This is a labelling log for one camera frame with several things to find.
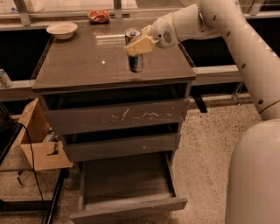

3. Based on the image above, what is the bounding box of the middle grey drawer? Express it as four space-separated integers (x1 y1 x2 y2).
64 133 181 162

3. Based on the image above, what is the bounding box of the dark grey drawer cabinet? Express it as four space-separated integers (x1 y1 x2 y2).
31 17 197 165

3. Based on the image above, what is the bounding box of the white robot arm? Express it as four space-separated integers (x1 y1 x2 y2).
126 0 280 224

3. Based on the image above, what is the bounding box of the cardboard box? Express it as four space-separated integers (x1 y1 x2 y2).
12 98 73 171

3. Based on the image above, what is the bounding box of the grey window ledge rail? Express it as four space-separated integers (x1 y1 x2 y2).
192 65 242 86

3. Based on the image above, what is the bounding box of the redbull can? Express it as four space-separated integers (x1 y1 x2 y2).
125 28 144 73

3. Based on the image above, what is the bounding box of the black metal cart frame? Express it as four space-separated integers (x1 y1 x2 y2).
0 113 69 224

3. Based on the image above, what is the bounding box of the open bottom grey drawer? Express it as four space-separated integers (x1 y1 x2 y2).
70 152 187 224

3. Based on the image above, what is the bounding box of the black cable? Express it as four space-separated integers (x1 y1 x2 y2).
16 122 47 224

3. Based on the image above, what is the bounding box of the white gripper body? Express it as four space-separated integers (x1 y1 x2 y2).
150 13 179 48

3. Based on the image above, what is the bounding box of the top grey drawer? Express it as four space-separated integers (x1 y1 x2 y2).
45 99 189 135

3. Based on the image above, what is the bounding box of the red snack bag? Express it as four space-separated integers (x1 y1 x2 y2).
87 10 110 24

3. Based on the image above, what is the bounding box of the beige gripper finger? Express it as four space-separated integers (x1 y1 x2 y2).
141 24 151 36
125 36 158 56

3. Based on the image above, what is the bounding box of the white bowl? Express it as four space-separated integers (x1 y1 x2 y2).
46 22 78 40

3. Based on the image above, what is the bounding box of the can on left ledge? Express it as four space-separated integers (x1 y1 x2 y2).
0 69 13 88

